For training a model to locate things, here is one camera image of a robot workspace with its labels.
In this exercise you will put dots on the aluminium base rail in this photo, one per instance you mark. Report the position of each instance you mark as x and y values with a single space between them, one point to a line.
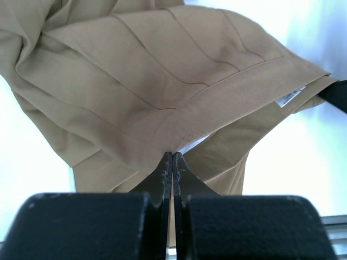
333 233

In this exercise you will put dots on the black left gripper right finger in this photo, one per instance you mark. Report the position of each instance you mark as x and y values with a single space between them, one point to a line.
197 205

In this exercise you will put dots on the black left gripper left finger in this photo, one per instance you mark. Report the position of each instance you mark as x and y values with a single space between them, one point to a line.
132 225

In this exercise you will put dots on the tan pleated skirt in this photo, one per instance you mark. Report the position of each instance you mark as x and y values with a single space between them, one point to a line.
113 85

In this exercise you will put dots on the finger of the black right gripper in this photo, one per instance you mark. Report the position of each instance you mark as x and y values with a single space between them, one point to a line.
336 95

